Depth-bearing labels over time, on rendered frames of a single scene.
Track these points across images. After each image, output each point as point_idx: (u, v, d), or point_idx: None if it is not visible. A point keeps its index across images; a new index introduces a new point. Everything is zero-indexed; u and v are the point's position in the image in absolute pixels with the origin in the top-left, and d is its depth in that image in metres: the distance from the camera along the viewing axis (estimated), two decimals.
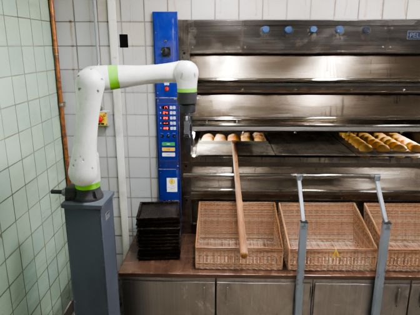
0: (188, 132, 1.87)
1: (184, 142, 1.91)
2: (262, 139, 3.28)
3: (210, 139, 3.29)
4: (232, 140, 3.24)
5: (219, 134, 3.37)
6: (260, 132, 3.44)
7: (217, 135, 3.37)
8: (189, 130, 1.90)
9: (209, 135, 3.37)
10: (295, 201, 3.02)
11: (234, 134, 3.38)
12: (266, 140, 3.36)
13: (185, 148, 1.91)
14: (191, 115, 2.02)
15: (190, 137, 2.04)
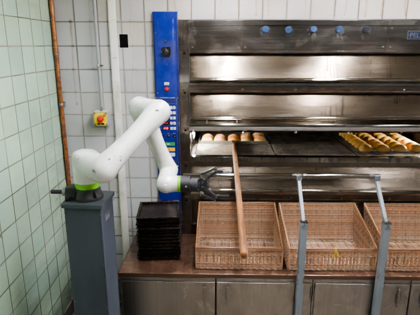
0: (211, 200, 2.33)
1: (221, 195, 2.35)
2: (262, 139, 3.28)
3: (210, 139, 3.29)
4: (232, 140, 3.24)
5: (219, 134, 3.37)
6: (260, 132, 3.44)
7: (217, 135, 3.37)
8: (211, 195, 2.32)
9: (209, 135, 3.37)
10: (295, 201, 3.02)
11: (234, 134, 3.38)
12: (266, 140, 3.36)
13: (225, 195, 2.34)
14: (202, 172, 2.29)
15: (222, 173, 2.29)
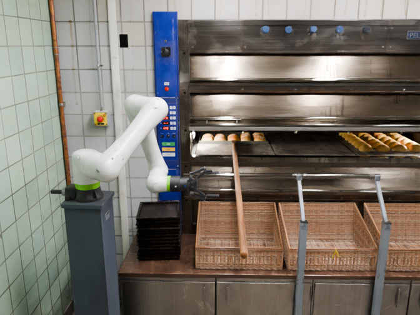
0: (201, 200, 2.33)
1: (210, 195, 2.35)
2: (262, 139, 3.28)
3: (210, 139, 3.29)
4: (232, 140, 3.24)
5: (219, 134, 3.37)
6: (260, 132, 3.44)
7: (217, 135, 3.37)
8: (200, 195, 2.32)
9: (209, 135, 3.37)
10: (295, 201, 3.02)
11: (234, 134, 3.38)
12: (266, 140, 3.36)
13: (215, 195, 2.34)
14: (192, 172, 2.29)
15: (212, 173, 2.29)
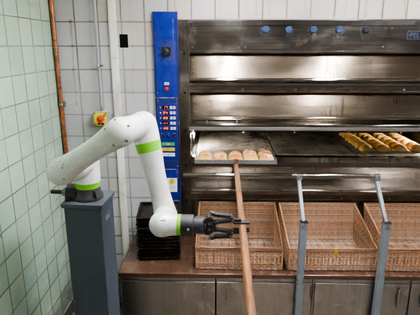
0: (226, 237, 1.78)
1: (239, 229, 1.79)
2: (270, 157, 2.74)
3: (208, 157, 2.76)
4: (234, 160, 2.70)
5: (219, 152, 2.83)
6: (266, 149, 2.90)
7: (215, 152, 2.84)
8: (225, 232, 1.77)
9: (205, 152, 2.83)
10: (295, 201, 3.02)
11: (235, 150, 2.85)
12: (274, 159, 2.82)
13: None
14: (214, 213, 1.75)
15: (240, 223, 1.77)
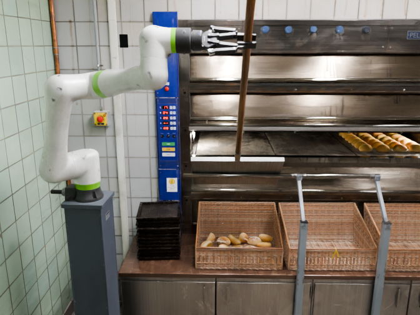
0: (229, 50, 1.50)
1: (244, 48, 1.53)
2: None
3: None
4: None
5: (226, 245, 2.74)
6: (269, 259, 2.59)
7: (224, 244, 2.74)
8: (227, 45, 1.50)
9: (204, 241, 2.82)
10: (295, 201, 3.02)
11: (232, 244, 2.88)
12: (281, 167, 2.50)
13: (251, 47, 1.52)
14: (215, 26, 1.54)
15: None
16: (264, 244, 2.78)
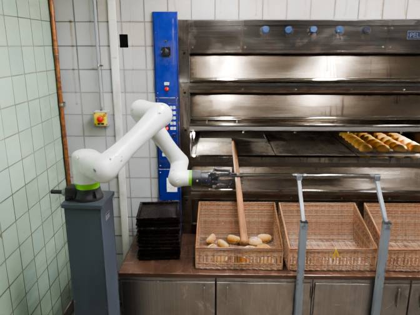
0: (225, 187, 2.40)
1: (235, 182, 2.41)
2: None
3: None
4: (232, 138, 3.32)
5: None
6: (269, 257, 2.62)
7: (216, 256, 2.64)
8: (224, 184, 2.39)
9: (214, 246, 2.76)
10: (295, 201, 3.02)
11: (232, 243, 2.89)
12: (265, 139, 3.44)
13: None
14: (216, 169, 2.37)
15: (235, 176, 2.38)
16: None
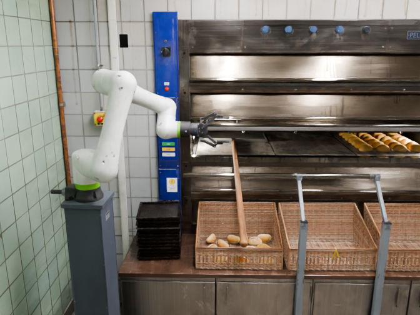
0: (211, 146, 2.32)
1: (221, 141, 2.33)
2: None
3: None
4: (232, 138, 3.32)
5: None
6: (269, 257, 2.62)
7: (216, 256, 2.64)
8: (211, 140, 2.31)
9: (214, 246, 2.76)
10: (295, 201, 3.02)
11: (232, 243, 2.89)
12: (265, 139, 3.44)
13: None
14: (202, 117, 2.27)
15: (222, 118, 2.28)
16: None
